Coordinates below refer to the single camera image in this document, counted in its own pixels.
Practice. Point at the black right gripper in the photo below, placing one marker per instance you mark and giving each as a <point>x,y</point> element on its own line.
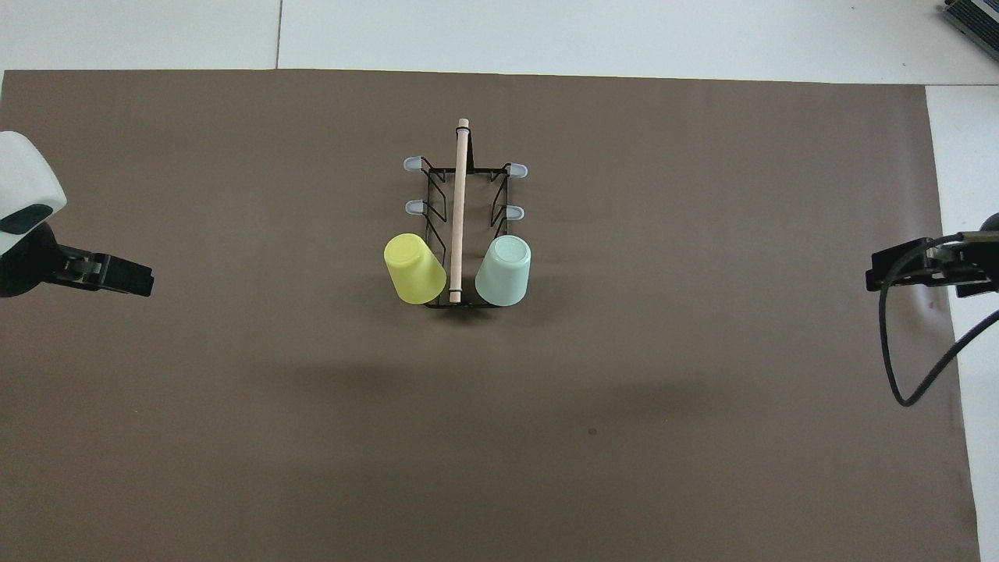
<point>964,265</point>

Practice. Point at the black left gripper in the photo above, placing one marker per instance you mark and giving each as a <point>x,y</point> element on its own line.
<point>27,261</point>

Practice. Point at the yellow plastic cup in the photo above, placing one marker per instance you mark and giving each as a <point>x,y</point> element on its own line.
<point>417,269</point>

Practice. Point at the green plastic cup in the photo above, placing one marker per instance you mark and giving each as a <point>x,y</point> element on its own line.
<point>503,273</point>

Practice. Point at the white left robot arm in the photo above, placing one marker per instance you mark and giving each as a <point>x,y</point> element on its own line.
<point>23,179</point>

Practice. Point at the grey ribbed device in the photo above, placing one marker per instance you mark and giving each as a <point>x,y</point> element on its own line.
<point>975,16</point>

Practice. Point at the brown table mat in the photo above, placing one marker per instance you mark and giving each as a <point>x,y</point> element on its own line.
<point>499,421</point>

